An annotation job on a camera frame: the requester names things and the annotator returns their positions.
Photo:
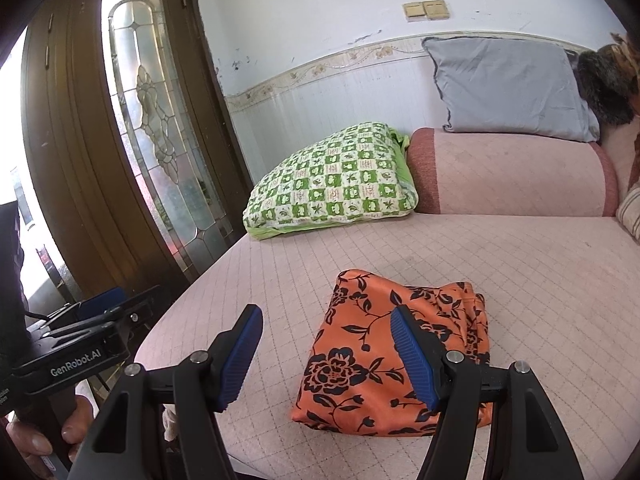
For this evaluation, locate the orange floral blouse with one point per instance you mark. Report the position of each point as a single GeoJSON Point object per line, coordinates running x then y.
{"type": "Point", "coordinates": [380, 365]}

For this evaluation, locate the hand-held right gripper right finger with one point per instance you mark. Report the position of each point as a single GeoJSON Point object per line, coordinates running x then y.
{"type": "Point", "coordinates": [415, 360]}

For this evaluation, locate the grey pillow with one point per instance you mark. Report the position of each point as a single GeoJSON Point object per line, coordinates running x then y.
{"type": "Point", "coordinates": [510, 85]}

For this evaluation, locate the pink quilted sofa bed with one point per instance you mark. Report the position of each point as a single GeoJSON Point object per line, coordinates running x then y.
{"type": "Point", "coordinates": [525, 270]}

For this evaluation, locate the dark furry cloth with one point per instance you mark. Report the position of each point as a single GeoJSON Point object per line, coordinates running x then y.
{"type": "Point", "coordinates": [602, 90]}

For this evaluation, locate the brown patterned scarf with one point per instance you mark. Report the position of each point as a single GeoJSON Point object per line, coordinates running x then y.
{"type": "Point", "coordinates": [627, 57]}

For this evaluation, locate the wooden door with leaded glass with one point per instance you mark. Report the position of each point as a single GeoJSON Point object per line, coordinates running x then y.
{"type": "Point", "coordinates": [75, 135]}

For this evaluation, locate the pink bolster cushion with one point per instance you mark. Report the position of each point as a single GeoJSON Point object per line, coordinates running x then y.
{"type": "Point", "coordinates": [510, 175]}

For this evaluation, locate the small striped floral cushion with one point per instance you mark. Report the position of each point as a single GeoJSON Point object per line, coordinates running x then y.
{"type": "Point", "coordinates": [631, 220]}

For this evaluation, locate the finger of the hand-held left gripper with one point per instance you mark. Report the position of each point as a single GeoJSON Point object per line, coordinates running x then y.
{"type": "Point", "coordinates": [142, 307]}
{"type": "Point", "coordinates": [102, 300]}

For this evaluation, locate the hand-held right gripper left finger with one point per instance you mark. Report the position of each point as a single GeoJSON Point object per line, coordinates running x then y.
{"type": "Point", "coordinates": [240, 365]}

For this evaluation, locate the green checked pillow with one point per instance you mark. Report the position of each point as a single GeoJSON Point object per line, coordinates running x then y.
{"type": "Point", "coordinates": [330, 180]}

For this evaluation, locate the person's left hand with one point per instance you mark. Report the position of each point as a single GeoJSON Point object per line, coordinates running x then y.
{"type": "Point", "coordinates": [50, 435]}

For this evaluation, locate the beige wall switch plate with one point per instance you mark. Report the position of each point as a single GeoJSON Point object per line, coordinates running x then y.
{"type": "Point", "coordinates": [414, 12]}
{"type": "Point", "coordinates": [436, 8]}

